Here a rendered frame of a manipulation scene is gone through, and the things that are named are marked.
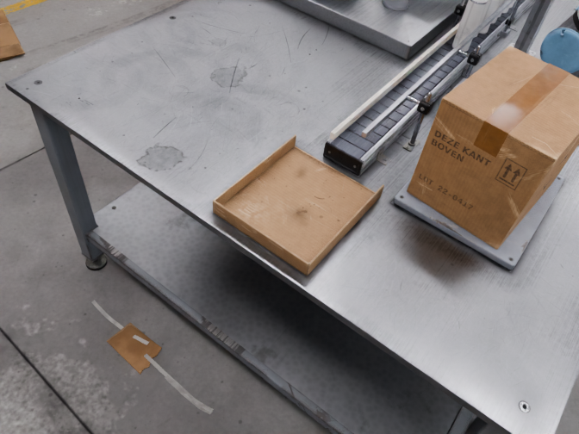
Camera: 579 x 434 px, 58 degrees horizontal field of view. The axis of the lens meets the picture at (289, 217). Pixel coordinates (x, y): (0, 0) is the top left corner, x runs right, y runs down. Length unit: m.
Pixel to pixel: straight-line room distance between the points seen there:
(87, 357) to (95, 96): 0.91
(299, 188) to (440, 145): 0.33
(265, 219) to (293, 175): 0.16
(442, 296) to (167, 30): 1.16
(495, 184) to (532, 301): 0.26
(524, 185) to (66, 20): 3.00
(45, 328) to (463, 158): 1.52
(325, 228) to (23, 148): 1.83
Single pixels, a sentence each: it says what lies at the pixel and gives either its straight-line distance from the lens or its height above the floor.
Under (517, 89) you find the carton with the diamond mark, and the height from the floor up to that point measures 1.12.
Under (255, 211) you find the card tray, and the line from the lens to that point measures 1.16.
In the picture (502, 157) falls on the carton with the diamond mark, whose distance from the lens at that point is 1.08.
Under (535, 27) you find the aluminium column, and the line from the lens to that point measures 1.89.
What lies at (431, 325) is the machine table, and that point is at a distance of 1.07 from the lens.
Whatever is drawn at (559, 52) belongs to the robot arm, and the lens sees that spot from 1.50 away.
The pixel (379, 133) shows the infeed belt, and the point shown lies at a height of 0.88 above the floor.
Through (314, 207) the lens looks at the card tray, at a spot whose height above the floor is 0.83.
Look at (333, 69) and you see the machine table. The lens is 1.63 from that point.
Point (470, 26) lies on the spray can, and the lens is 1.71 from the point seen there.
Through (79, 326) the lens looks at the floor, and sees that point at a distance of 2.02.
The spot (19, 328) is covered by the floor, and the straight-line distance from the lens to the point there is 2.08.
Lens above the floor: 1.71
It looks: 49 degrees down
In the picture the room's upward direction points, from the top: 8 degrees clockwise
